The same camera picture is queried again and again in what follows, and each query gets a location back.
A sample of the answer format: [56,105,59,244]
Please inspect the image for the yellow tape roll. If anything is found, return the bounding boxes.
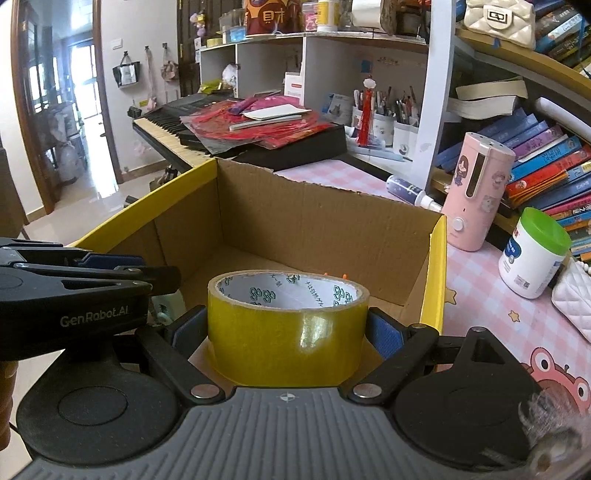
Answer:
[207,270,370,388]

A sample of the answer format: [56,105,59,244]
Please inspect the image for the yellow cardboard box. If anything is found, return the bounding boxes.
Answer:
[68,157,449,388]

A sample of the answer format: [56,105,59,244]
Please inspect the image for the pink printed desk mat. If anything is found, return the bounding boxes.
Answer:
[262,160,590,411]

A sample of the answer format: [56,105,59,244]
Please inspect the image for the small spray bottle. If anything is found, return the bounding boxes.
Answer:
[386,175,442,213]

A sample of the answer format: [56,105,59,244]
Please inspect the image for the pink cylindrical humidifier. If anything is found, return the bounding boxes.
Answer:
[442,132,515,252]

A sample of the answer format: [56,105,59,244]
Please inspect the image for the white jar green lid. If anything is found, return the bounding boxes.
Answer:
[498,207,572,300]

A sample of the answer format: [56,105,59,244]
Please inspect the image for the white quilted purse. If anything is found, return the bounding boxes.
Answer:
[551,258,591,342]

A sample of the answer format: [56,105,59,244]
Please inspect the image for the black electronic keyboard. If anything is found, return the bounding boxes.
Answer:
[132,93,346,173]

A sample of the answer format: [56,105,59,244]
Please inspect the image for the white pen holder cups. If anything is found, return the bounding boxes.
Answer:
[351,84,420,159]

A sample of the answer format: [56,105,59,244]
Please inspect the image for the row of colourful books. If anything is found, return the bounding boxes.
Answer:
[434,105,591,264]

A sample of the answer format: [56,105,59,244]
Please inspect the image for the red paper pile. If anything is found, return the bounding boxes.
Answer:
[180,95,335,155]

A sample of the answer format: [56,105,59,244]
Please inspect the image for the white cubby shelf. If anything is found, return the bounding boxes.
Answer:
[198,31,429,111]

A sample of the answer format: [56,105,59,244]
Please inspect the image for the wooden bookshelf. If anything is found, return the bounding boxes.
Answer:
[410,0,591,241]

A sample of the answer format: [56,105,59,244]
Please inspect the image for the fortune god figure box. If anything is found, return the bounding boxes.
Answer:
[242,0,304,36]

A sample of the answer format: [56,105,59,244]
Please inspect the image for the cream quilted handbag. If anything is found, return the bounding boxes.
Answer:
[464,0,536,50]

